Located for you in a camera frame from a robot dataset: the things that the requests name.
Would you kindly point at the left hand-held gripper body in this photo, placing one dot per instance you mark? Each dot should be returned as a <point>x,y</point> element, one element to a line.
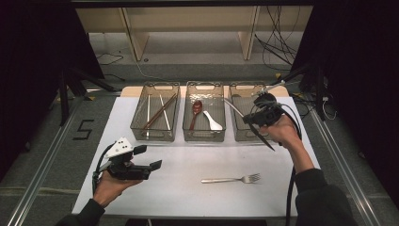
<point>125,166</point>

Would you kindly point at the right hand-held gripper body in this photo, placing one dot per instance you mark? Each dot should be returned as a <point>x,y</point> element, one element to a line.
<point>268,109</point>

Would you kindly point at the smoky transparent plastic bin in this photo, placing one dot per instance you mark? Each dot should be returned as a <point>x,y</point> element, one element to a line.
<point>238,125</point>
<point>204,136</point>
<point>153,135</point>

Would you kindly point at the white chopstick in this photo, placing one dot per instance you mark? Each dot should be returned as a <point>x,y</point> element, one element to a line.
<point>148,117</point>
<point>167,121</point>

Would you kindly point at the white ceramic spoon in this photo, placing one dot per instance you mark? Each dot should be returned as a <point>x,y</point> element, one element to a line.
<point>216,126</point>

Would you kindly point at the brown wooden chopstick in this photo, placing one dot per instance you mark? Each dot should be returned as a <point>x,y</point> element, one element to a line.
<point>160,110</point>

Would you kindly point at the brown wooden spoon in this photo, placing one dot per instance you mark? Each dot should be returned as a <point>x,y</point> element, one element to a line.
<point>197,106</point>

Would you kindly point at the person's right hand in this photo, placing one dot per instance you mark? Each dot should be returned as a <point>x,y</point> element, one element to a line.
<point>282,132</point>

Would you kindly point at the person's left hand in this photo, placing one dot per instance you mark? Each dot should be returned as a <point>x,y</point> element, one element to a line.
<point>108,188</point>

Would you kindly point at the white table sheet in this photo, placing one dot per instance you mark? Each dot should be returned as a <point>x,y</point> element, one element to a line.
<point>188,201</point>

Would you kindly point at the black metal stand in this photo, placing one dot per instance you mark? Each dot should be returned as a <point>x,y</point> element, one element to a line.
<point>63,100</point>
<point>319,94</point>

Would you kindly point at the black curtain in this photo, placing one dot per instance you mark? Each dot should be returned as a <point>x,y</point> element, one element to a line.
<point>31,62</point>
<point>360,62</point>

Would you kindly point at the beige wooden furniture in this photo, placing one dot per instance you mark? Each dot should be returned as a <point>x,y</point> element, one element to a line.
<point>188,19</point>

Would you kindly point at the aluminium floor rail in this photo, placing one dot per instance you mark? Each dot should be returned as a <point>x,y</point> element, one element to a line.
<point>40,175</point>
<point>345,169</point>

